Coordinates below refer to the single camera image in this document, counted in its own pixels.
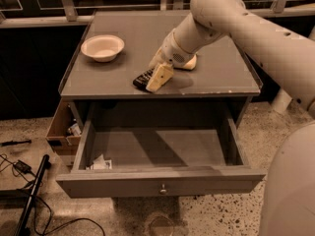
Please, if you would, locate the grey cabinet with counter top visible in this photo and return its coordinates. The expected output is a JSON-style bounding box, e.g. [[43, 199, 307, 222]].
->
[[58, 9, 264, 130]]

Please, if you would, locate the black tool on floor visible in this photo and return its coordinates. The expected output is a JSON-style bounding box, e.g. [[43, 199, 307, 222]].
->
[[0, 140, 32, 148]]

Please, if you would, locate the open grey top drawer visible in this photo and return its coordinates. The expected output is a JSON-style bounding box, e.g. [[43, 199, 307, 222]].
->
[[55, 116, 267, 199]]

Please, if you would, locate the black cable on floor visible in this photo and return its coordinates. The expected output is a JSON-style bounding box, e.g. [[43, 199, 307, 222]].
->
[[0, 152, 106, 236]]

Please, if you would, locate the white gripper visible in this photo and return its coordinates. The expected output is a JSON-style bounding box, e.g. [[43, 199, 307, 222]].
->
[[146, 29, 195, 92]]

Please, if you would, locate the white paper bowl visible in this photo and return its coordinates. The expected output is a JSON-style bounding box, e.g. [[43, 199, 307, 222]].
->
[[81, 34, 125, 62]]

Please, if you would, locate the white crumpled packet in drawer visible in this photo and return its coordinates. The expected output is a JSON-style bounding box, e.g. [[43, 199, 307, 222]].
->
[[87, 154, 112, 170]]

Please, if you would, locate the black pole on floor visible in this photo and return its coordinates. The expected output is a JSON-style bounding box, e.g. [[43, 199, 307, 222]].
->
[[14, 154, 50, 236]]

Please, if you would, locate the brown cardboard box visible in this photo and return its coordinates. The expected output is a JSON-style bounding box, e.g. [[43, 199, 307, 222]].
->
[[46, 100, 81, 166]]

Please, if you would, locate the black power adapter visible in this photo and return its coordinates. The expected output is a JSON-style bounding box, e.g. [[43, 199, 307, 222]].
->
[[14, 160, 32, 174]]

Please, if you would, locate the small white bottle in box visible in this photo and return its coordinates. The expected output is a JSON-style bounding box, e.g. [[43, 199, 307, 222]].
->
[[67, 123, 82, 136]]

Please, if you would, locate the yellow sponge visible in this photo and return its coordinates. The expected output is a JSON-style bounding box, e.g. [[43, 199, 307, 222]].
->
[[175, 55, 197, 71]]

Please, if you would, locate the round metal drawer knob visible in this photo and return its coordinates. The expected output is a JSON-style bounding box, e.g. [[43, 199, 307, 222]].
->
[[158, 184, 168, 195]]

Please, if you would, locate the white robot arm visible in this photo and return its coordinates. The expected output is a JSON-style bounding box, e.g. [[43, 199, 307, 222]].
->
[[146, 0, 315, 236]]

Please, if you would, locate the metal window railing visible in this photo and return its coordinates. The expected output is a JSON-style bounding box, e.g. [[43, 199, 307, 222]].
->
[[0, 0, 315, 30]]

